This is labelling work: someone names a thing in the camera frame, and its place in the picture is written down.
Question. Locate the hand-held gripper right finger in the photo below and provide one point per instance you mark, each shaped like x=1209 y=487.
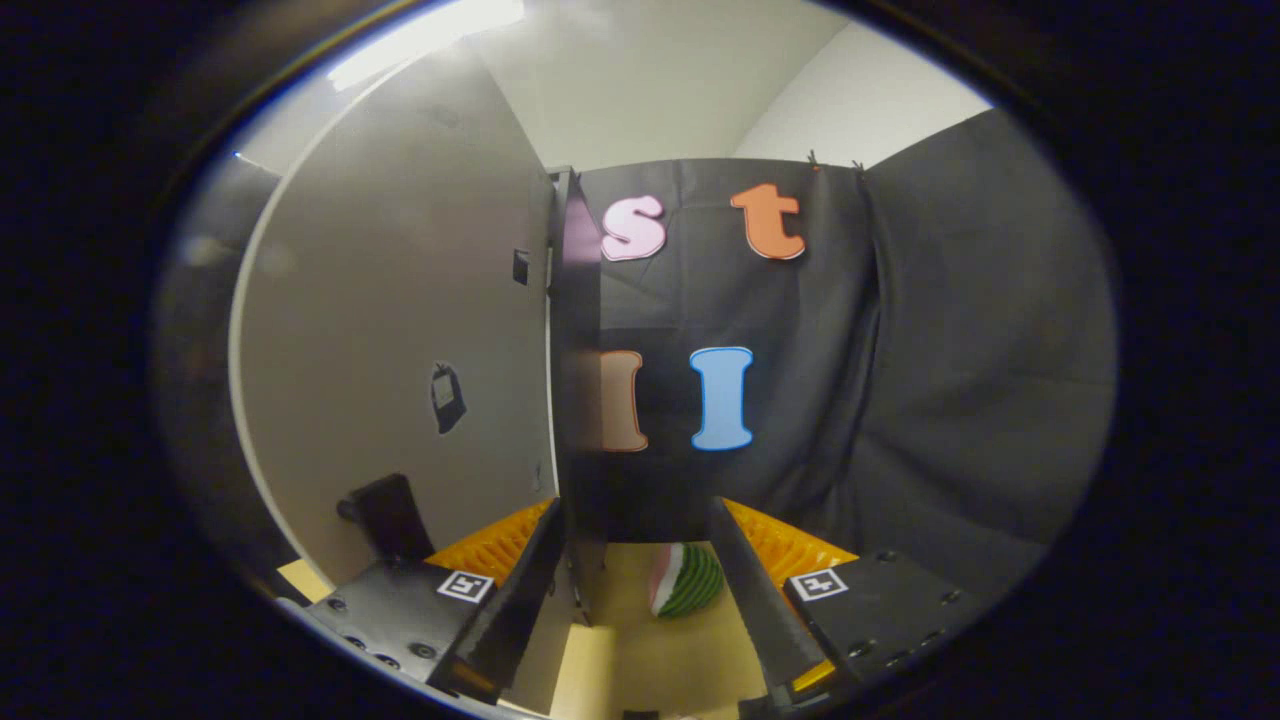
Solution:
x=755 y=590

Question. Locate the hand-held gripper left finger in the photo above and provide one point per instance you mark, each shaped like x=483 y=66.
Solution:
x=520 y=600

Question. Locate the grey shoe cabinet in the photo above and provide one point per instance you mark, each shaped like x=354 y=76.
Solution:
x=578 y=300

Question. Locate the white shoe cabinet door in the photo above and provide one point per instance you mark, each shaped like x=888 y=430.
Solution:
x=400 y=280

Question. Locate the watermelon slice toy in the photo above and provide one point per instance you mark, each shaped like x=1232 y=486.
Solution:
x=695 y=585

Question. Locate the black backdrop cloth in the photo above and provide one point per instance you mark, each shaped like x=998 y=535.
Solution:
x=950 y=380

